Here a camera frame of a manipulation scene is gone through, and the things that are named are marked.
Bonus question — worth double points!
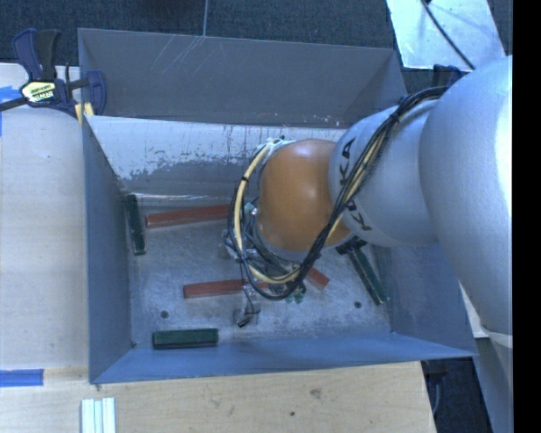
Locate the grey metal bin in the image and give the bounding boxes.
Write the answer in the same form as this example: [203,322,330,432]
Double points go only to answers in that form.
[77,27,480,385]

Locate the dark green flat block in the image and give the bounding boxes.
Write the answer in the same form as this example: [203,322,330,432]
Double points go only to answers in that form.
[123,192,147,257]
[335,235,390,307]
[151,327,220,351]

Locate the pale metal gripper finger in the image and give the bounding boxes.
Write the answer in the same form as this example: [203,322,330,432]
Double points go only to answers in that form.
[233,285,261,329]
[221,228,238,261]

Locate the pale wood flat board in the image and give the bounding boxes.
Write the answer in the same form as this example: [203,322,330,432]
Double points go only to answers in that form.
[0,63,92,372]

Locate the red-brown flat block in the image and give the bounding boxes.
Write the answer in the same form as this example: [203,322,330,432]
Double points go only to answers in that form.
[305,266,332,290]
[182,278,271,300]
[144,204,233,230]

